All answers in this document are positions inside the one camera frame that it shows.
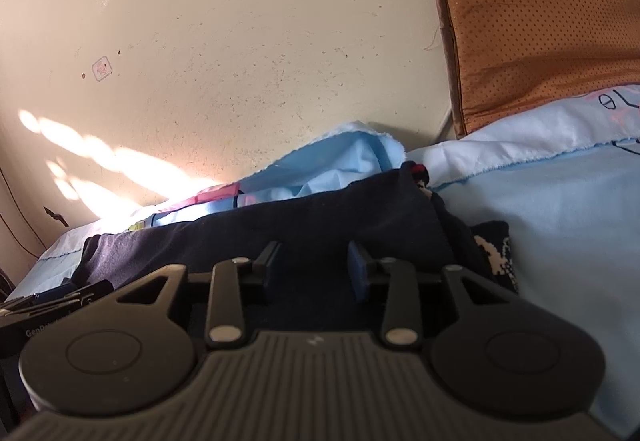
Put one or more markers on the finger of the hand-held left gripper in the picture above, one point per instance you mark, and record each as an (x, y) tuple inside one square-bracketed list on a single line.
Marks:
[(75, 293)]

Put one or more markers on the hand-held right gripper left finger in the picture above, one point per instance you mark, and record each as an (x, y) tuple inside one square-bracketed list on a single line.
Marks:
[(270, 266)]

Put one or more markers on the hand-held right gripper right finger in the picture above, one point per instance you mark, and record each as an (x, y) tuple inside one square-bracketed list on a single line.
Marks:
[(358, 271)]

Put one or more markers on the dark knit reindeer sweater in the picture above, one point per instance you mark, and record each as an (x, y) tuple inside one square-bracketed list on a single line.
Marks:
[(310, 221)]

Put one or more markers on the blue cartoon pig bedsheet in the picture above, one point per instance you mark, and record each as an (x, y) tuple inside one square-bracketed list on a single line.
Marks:
[(560, 201)]

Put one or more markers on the brown perforated cushion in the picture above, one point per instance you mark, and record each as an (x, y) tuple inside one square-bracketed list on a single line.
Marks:
[(540, 16)]

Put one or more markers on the black wall clip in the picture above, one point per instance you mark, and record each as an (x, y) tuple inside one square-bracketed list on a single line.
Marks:
[(55, 216)]

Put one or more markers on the small wall sticker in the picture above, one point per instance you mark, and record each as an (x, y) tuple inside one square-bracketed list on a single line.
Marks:
[(101, 67)]

